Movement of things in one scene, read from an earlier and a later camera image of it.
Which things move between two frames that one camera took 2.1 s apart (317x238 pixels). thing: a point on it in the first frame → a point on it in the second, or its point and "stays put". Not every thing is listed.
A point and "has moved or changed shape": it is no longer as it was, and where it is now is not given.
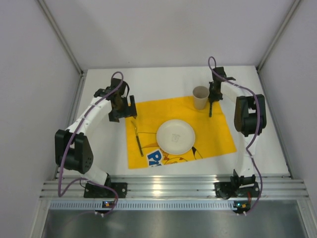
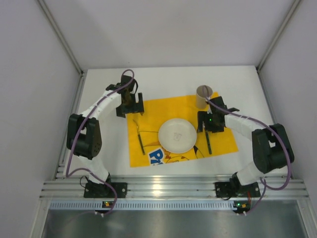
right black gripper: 213,96 → 210,123
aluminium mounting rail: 175,187 stays put
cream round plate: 176,137 stays put
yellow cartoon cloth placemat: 213,135 stays put
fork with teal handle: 137,139 has moved or changed shape
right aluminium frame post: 293,8 stays put
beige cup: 200,94 has moved or changed shape
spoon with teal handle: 210,109 has moved or changed shape
